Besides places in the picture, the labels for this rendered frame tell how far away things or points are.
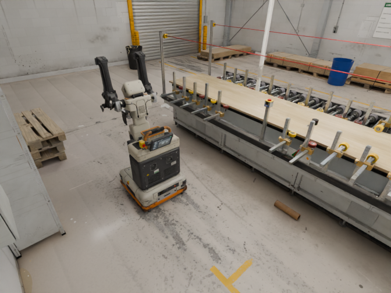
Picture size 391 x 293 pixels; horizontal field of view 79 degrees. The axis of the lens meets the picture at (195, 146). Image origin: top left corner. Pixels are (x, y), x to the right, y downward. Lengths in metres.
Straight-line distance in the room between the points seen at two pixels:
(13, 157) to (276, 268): 2.50
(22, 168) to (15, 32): 6.45
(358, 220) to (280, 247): 0.91
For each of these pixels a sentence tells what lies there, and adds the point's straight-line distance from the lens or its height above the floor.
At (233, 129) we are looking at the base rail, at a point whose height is 0.70.
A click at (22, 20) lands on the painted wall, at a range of 8.58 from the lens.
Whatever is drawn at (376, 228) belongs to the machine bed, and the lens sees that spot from 3.16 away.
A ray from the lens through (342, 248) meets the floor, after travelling 3.05.
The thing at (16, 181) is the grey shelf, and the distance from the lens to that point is 2.50.
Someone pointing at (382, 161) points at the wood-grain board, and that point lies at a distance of 2.79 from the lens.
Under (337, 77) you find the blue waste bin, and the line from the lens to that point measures 8.22.
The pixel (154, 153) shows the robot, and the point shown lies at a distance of 2.56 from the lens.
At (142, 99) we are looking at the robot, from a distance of 2.66.
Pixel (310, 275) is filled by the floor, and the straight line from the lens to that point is 2.71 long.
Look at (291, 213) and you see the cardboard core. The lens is 3.05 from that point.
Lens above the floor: 2.17
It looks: 33 degrees down
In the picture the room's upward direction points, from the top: 1 degrees clockwise
